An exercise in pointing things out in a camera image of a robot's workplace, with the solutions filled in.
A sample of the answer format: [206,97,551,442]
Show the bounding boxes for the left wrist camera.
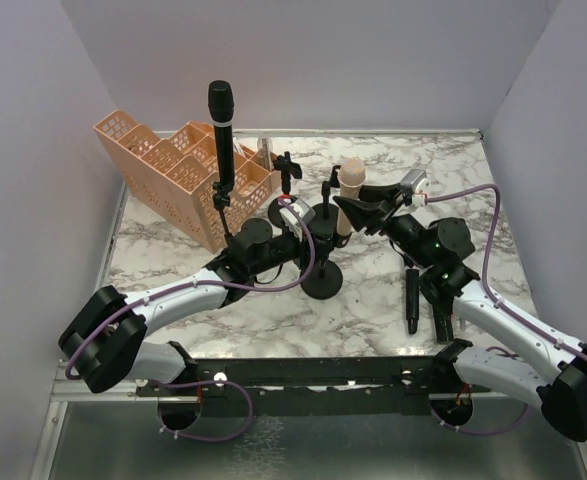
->
[277,197,316,241]

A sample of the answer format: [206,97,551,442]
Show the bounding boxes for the clear ruler in organizer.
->
[256,136,273,171]

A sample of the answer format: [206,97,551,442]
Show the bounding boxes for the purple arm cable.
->
[420,183,587,436]
[65,197,317,384]

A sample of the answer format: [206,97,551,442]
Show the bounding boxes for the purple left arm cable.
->
[65,197,317,384]

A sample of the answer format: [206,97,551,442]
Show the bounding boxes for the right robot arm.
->
[335,187,587,442]

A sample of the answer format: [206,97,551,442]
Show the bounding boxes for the black microphone silver ring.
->
[207,79,237,189]

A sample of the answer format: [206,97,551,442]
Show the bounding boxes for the peach plastic desk organizer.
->
[94,110,280,253]

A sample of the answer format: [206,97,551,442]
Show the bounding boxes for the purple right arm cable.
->
[420,183,587,436]

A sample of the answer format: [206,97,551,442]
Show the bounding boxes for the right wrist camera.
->
[400,169,430,207]

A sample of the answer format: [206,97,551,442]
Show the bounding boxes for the markers in organizer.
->
[233,140,247,158]

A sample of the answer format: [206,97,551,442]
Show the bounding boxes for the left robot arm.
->
[58,218,333,393]

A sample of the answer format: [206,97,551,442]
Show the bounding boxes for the black round-base stand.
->
[301,256,343,300]
[267,151,303,229]
[308,165,340,246]

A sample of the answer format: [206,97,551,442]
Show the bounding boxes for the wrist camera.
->
[277,197,316,241]
[400,169,430,207]

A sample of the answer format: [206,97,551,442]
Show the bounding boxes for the black tripod mic stand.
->
[212,180,234,245]

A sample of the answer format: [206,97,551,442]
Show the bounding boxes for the black slim microphone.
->
[405,267,420,335]

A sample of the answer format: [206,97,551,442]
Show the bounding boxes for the beige microphone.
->
[333,157,367,239]

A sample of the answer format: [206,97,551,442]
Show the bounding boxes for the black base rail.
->
[122,349,489,416]

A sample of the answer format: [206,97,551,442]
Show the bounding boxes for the black microphone silver grille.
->
[431,299,454,344]

